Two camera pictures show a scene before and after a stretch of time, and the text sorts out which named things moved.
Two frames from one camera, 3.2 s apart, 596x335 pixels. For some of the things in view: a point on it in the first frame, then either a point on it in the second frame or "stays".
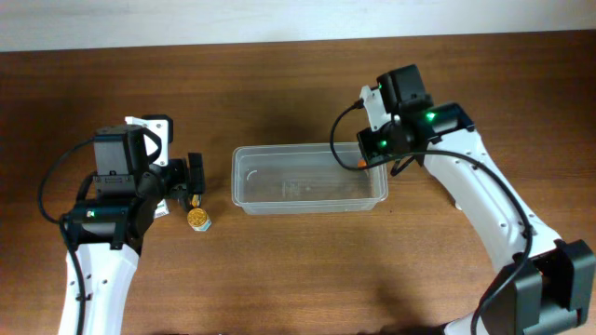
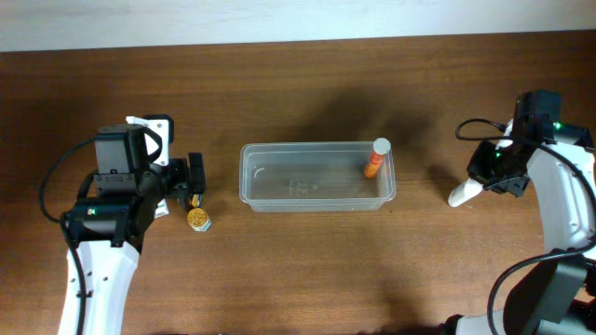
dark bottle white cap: (196, 200) stays
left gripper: (194, 172) stays
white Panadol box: (161, 209) stays
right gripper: (368, 146) to (499, 176)
